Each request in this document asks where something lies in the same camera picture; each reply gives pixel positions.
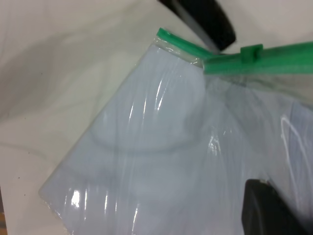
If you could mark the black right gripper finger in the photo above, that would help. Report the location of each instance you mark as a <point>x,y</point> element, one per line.
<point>266,213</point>

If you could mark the green zipper slider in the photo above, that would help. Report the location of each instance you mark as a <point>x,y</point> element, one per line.
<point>252,54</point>

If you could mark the clear plastic zip bag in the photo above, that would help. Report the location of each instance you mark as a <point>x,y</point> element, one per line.
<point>171,147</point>

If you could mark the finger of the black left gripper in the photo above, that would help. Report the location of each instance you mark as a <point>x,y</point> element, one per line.
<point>185,20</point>
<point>215,24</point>

